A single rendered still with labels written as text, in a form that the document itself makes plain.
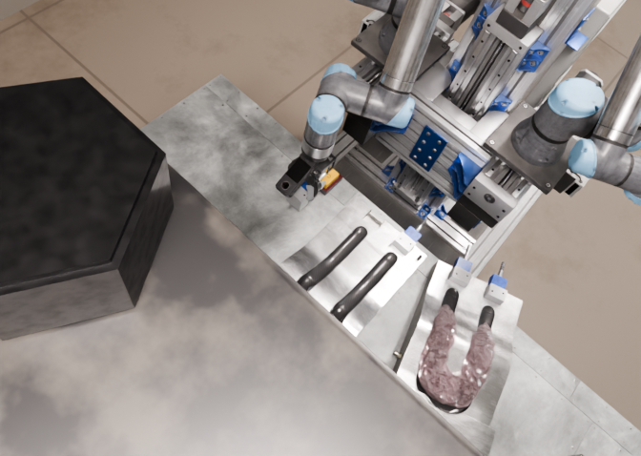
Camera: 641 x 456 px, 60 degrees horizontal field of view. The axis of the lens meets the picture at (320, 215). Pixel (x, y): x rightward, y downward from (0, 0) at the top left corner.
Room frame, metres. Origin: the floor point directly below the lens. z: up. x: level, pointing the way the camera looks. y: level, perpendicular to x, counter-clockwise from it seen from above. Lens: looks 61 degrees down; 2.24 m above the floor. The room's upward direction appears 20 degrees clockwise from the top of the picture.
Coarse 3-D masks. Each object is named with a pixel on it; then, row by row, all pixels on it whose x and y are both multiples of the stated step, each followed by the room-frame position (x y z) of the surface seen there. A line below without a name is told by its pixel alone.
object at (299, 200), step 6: (324, 174) 0.84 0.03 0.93; (300, 186) 0.76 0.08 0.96; (300, 192) 0.75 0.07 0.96; (306, 192) 0.75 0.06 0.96; (288, 198) 0.74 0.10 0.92; (294, 198) 0.73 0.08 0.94; (300, 198) 0.73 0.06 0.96; (294, 204) 0.73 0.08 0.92; (300, 204) 0.72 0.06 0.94; (306, 204) 0.75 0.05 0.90
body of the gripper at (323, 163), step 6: (306, 156) 0.74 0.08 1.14; (330, 156) 0.80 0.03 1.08; (318, 162) 0.76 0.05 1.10; (324, 162) 0.77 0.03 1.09; (330, 162) 0.78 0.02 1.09; (318, 168) 0.75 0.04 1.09; (324, 168) 0.76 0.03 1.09; (330, 168) 0.79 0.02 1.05; (312, 174) 0.73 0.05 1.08; (318, 174) 0.74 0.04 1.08; (306, 180) 0.74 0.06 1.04; (312, 180) 0.73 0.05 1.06
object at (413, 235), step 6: (408, 228) 0.79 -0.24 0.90; (420, 228) 0.80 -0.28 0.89; (402, 234) 0.75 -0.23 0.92; (408, 234) 0.77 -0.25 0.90; (414, 234) 0.78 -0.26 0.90; (420, 234) 0.78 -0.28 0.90; (396, 240) 0.73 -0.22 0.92; (402, 240) 0.73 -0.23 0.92; (408, 240) 0.74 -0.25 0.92; (414, 240) 0.76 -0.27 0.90; (396, 246) 0.72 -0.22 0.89; (402, 246) 0.72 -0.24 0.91; (408, 246) 0.73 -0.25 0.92; (402, 252) 0.72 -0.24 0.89; (408, 252) 0.72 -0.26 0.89
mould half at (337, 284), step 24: (336, 216) 0.75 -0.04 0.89; (360, 216) 0.78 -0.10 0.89; (312, 240) 0.66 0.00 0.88; (336, 240) 0.68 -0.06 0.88; (384, 240) 0.73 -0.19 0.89; (288, 264) 0.55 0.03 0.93; (312, 264) 0.58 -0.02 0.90; (360, 264) 0.64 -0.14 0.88; (408, 264) 0.69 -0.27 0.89; (336, 288) 0.54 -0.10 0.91; (384, 288) 0.60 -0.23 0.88; (360, 312) 0.50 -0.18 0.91
